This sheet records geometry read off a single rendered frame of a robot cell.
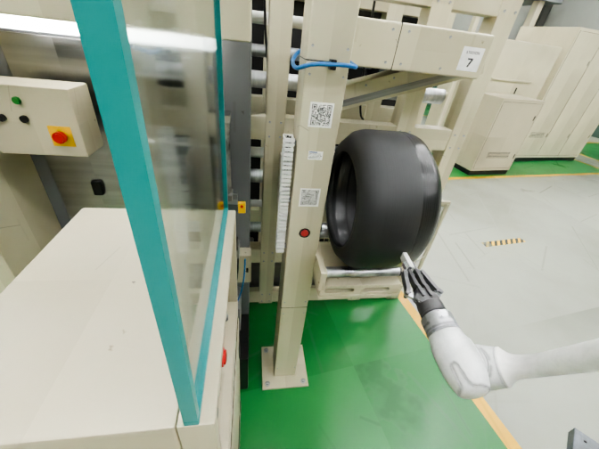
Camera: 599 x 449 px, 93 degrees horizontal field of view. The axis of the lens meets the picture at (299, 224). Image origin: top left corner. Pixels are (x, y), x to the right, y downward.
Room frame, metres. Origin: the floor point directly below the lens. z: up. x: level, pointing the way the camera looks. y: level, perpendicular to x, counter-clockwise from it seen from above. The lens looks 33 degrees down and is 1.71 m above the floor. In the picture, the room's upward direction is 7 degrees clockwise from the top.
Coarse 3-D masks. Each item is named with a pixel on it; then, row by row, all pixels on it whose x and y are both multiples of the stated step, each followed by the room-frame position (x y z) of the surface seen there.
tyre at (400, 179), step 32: (352, 160) 0.99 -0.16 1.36; (384, 160) 0.90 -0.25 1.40; (416, 160) 0.93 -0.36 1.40; (352, 192) 1.31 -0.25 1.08; (384, 192) 0.83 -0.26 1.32; (416, 192) 0.85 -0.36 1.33; (352, 224) 1.21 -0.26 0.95; (384, 224) 0.79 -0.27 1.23; (416, 224) 0.81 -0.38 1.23; (352, 256) 0.83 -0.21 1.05; (384, 256) 0.80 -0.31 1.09; (416, 256) 0.83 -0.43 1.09
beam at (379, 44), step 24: (360, 24) 1.22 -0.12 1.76; (384, 24) 1.23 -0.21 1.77; (408, 24) 1.25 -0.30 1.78; (360, 48) 1.22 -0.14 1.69; (384, 48) 1.24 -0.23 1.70; (408, 48) 1.26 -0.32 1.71; (432, 48) 1.28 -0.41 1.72; (456, 48) 1.29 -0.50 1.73; (432, 72) 1.28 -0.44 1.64; (456, 72) 1.30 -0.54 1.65
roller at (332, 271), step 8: (328, 272) 0.88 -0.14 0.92; (336, 272) 0.89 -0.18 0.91; (344, 272) 0.89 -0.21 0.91; (352, 272) 0.90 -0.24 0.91; (360, 272) 0.91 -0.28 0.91; (368, 272) 0.92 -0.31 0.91; (376, 272) 0.92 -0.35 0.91; (384, 272) 0.93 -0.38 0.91; (392, 272) 0.94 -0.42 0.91; (400, 272) 0.94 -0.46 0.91
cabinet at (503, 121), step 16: (496, 96) 4.93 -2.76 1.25; (512, 96) 5.19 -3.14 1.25; (480, 112) 5.07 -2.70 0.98; (496, 112) 4.81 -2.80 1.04; (512, 112) 4.90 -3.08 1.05; (528, 112) 5.02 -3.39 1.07; (480, 128) 4.95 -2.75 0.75; (496, 128) 4.85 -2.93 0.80; (512, 128) 4.96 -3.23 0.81; (528, 128) 5.08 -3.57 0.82; (464, 144) 5.11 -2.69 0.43; (480, 144) 4.83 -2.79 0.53; (496, 144) 4.91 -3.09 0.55; (512, 144) 5.02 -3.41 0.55; (464, 160) 4.98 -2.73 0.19; (480, 160) 4.84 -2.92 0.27; (496, 160) 4.97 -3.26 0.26; (512, 160) 5.09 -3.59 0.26
